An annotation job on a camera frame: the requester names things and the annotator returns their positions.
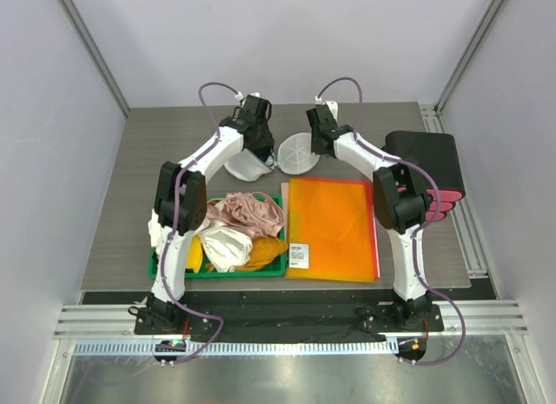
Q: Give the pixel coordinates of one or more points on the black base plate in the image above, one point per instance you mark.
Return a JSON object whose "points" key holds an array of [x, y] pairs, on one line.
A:
{"points": [[297, 323]]}

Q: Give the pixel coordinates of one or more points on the white mesh laundry bag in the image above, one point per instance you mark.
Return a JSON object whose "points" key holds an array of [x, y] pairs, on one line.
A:
{"points": [[293, 157]]}

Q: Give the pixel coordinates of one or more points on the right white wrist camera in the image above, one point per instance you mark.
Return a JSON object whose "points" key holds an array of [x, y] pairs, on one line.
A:
{"points": [[332, 106]]}

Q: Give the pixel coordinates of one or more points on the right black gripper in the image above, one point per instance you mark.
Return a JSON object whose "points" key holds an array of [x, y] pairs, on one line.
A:
{"points": [[314, 149]]}

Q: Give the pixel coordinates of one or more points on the orange plastic folder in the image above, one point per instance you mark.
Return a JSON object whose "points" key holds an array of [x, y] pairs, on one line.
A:
{"points": [[328, 231]]}

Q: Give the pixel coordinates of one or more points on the black lace bra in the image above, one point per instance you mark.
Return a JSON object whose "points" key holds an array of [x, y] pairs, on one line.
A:
{"points": [[267, 156]]}

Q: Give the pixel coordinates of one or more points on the pink satin bra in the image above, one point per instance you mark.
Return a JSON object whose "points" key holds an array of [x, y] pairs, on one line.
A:
{"points": [[255, 214]]}

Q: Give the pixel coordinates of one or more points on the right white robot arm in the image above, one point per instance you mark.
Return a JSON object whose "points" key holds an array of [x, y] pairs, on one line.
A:
{"points": [[400, 200]]}

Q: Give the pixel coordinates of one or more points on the white bra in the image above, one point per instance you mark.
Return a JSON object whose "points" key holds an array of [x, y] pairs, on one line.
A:
{"points": [[225, 243]]}

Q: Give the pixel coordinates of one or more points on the white cable duct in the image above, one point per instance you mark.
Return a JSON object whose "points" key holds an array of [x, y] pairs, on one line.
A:
{"points": [[174, 349]]}

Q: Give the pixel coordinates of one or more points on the mustard yellow bra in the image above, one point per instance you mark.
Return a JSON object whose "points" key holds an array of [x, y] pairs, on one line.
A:
{"points": [[264, 251]]}

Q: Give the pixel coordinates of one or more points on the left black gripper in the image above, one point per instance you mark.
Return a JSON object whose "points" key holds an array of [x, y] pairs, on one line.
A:
{"points": [[267, 141]]}

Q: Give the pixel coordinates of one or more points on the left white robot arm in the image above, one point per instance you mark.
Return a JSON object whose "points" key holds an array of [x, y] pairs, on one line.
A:
{"points": [[181, 201]]}

